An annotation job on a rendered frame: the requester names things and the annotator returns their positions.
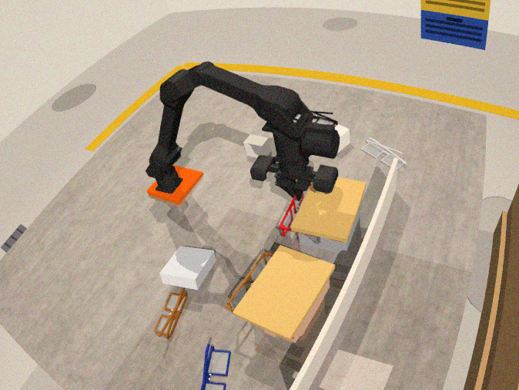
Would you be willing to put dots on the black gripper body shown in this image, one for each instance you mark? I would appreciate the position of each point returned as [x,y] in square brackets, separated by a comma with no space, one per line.
[294,167]

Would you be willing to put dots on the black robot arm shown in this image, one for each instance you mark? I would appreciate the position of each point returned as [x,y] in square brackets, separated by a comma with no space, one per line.
[275,104]

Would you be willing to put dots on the black glasses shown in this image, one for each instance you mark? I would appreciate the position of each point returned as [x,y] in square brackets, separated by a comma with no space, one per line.
[320,120]

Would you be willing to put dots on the red glasses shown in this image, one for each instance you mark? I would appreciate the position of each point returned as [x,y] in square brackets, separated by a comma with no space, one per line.
[288,218]

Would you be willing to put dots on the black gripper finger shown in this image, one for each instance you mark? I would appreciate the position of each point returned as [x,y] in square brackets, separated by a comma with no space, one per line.
[299,188]
[288,187]

